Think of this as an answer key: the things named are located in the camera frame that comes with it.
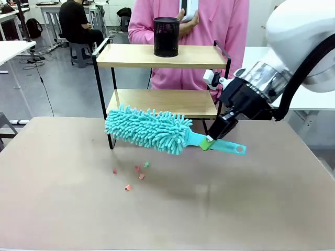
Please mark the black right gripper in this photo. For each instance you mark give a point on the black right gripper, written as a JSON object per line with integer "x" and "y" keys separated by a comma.
{"x": 243, "y": 102}

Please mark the teal chenille duster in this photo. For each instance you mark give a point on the teal chenille duster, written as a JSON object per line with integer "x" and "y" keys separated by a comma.
{"x": 146, "y": 128}

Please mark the person's right forearm pink sleeve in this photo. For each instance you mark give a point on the person's right forearm pink sleeve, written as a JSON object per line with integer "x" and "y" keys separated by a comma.
{"x": 140, "y": 32}

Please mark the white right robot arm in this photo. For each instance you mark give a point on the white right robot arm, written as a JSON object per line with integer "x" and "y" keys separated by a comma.
{"x": 295, "y": 26}

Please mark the person's right hand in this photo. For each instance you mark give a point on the person's right hand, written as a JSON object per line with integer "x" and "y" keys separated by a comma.
{"x": 187, "y": 24}

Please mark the person in pink hoodie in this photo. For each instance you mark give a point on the person in pink hoodie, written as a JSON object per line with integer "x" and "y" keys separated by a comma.
{"x": 217, "y": 26}

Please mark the black mesh pen cup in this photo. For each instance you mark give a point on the black mesh pen cup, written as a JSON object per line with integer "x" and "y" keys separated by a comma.
{"x": 166, "y": 36}

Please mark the orange paper scrap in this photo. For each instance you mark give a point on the orange paper scrap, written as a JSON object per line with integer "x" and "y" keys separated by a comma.
{"x": 128, "y": 187}

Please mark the grey plastic stool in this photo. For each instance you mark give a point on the grey plastic stool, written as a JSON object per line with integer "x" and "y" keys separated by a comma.
{"x": 79, "y": 53}

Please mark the seated person in black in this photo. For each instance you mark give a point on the seated person in black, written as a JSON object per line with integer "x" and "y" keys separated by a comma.
{"x": 72, "y": 23}

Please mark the grey background desk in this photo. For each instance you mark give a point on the grey background desk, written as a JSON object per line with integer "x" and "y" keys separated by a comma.
{"x": 49, "y": 5}

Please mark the black backpack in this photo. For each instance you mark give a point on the black backpack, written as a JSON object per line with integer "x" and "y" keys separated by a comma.
{"x": 34, "y": 28}

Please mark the white table with metal legs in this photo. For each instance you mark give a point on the white table with metal legs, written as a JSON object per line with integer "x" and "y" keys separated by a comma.
{"x": 13, "y": 49}

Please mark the black pole stand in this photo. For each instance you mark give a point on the black pole stand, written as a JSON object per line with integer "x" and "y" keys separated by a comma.
{"x": 23, "y": 23}

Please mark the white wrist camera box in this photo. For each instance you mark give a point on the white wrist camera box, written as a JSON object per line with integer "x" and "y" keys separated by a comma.
{"x": 209, "y": 78}

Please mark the black frame wooden shelf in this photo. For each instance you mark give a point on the black frame wooden shelf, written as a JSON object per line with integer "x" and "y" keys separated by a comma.
{"x": 162, "y": 56}

